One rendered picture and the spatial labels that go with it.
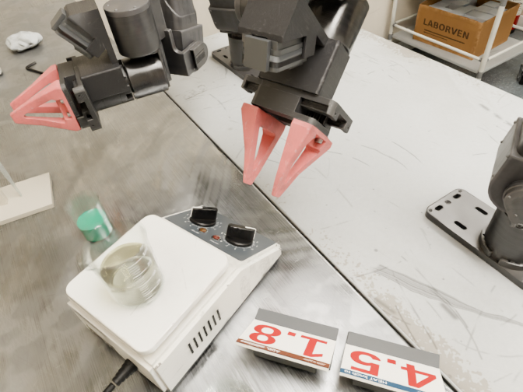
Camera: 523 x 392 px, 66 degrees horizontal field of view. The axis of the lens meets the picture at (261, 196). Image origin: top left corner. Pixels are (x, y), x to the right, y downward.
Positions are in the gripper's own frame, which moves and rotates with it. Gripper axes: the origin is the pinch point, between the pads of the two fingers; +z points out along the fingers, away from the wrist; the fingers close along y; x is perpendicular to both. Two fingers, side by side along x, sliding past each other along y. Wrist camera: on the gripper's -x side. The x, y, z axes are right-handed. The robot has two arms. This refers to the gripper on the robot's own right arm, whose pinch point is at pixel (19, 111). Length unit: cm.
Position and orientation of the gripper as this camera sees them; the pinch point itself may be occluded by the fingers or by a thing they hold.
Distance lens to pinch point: 63.0
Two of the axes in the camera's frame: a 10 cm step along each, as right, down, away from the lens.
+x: 0.9, 6.9, 7.2
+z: -9.1, 3.5, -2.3
